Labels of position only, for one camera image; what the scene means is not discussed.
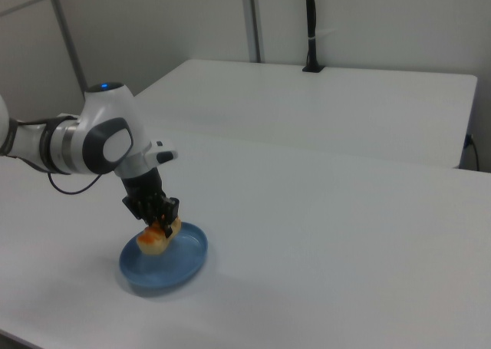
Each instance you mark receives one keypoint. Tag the black pole with clamp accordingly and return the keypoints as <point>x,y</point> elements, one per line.
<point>311,27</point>

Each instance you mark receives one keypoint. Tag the blue round plate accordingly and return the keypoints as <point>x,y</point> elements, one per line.
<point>180,264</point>

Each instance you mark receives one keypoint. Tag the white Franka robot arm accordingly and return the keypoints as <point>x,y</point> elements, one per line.
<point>96,142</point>

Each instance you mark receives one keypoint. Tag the bread with orange glaze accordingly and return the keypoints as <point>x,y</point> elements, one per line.
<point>153,242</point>

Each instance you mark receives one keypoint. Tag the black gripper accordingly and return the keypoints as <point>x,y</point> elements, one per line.
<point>144,186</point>

